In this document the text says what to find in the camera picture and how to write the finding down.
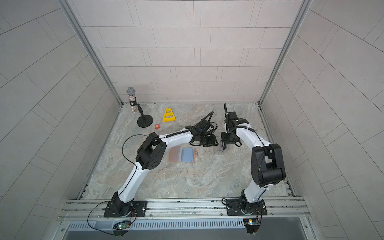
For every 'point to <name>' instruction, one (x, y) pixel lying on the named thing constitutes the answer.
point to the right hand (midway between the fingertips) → (225, 140)
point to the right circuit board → (252, 225)
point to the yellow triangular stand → (169, 114)
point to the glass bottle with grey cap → (131, 91)
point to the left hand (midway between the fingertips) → (220, 142)
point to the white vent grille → (187, 223)
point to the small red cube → (157, 126)
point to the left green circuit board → (123, 226)
